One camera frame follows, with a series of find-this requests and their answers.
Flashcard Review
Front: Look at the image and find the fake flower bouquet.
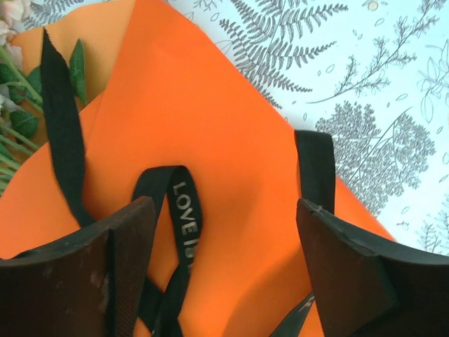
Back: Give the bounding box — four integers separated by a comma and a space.
0, 0, 87, 190

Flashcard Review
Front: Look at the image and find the floral print table cloth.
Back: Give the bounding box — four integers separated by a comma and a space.
20, 0, 449, 254

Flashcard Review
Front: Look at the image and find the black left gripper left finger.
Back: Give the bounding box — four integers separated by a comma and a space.
0, 195, 157, 337

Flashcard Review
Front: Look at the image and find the orange wrapping paper sheet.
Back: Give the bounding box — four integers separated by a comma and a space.
0, 0, 398, 337

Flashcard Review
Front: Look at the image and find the black printed ribbon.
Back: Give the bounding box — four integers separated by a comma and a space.
40, 27, 336, 337

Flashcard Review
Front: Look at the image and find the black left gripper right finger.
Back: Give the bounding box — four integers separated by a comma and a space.
296, 197, 449, 337

